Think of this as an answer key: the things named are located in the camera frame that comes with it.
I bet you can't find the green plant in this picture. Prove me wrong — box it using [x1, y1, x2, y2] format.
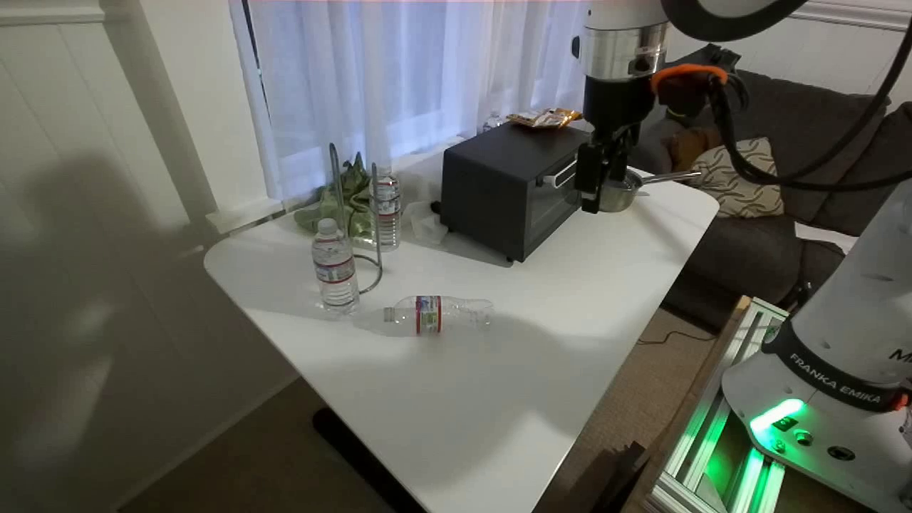
[294, 146, 373, 240]

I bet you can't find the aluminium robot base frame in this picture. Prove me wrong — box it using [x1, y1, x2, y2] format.
[646, 294, 912, 513]

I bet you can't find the patterned cushion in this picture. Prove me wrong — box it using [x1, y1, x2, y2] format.
[692, 137, 785, 220]

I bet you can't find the white sheer curtain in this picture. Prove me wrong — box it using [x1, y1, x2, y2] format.
[246, 0, 587, 198]

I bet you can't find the clear water bottle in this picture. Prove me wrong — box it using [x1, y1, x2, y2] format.
[383, 294, 494, 335]

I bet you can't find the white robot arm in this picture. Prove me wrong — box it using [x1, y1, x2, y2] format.
[574, 0, 912, 513]

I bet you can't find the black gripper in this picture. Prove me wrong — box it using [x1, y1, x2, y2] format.
[575, 76, 653, 213]

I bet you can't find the upright water bottle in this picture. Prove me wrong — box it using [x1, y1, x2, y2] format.
[310, 220, 359, 314]
[373, 174, 398, 247]

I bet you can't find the black toaster oven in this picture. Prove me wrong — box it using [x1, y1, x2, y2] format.
[440, 126, 589, 260]

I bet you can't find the upright water bottle front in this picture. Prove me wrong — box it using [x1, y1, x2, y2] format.
[310, 220, 359, 314]

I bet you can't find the upright water bottle back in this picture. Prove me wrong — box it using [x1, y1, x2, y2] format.
[373, 174, 398, 247]

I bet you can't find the orange snack bag on oven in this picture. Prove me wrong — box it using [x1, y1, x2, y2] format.
[508, 109, 581, 127]

